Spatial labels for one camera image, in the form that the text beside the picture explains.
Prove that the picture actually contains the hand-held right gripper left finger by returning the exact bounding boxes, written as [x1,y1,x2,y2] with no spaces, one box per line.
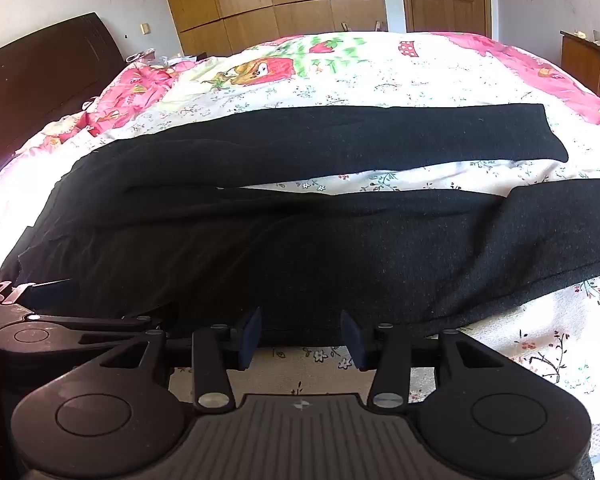
[100,307,263,413]

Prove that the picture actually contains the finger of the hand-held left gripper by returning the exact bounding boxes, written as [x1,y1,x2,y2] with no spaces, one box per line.
[30,312,166,356]
[0,279,77,311]

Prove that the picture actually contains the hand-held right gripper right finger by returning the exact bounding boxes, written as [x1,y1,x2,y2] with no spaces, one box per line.
[340,309,503,411]

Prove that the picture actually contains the floral printed bed quilt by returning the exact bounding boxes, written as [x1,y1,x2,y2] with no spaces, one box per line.
[0,31,600,480]

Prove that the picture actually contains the dark wooden headboard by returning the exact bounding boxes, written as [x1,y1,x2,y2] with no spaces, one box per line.
[0,11,131,178]

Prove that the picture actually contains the pink printed pillow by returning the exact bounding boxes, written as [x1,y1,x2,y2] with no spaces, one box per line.
[82,57,181,136]

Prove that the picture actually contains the wooden side desk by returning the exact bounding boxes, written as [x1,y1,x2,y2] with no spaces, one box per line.
[560,30,600,111]

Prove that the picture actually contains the black pants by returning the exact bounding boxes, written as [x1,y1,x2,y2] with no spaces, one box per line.
[0,103,600,351]

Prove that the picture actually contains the white crumpled cloth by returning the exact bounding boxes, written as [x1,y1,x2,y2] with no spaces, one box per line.
[125,47,201,68]

